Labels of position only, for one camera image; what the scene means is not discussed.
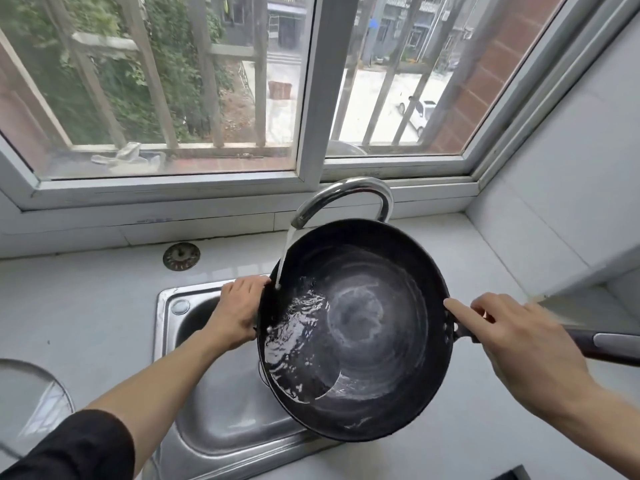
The person's right hand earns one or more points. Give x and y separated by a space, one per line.
530 354

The person's left hand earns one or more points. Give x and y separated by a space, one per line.
235 314

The person's right thumb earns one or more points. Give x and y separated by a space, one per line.
462 315

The person's left fingers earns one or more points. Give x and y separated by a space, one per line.
250 284

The person's left forearm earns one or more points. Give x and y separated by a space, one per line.
165 384

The person's right forearm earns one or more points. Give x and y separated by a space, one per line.
605 424

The round metal sink strainer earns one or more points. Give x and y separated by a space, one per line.
181 256

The chrome curved faucet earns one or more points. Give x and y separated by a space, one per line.
345 189

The stainless steel sink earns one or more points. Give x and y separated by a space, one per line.
220 419

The black stove corner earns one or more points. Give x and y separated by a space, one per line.
512 473

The grey metal basin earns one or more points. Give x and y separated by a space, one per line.
345 148

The white cloth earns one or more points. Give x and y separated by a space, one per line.
127 157

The white car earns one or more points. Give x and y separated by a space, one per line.
422 114

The metal window bars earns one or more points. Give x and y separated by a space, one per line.
150 69

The black sleeve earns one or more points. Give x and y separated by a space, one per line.
70 449

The glass pot lid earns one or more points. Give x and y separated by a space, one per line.
30 399

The white window frame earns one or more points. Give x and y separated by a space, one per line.
310 94

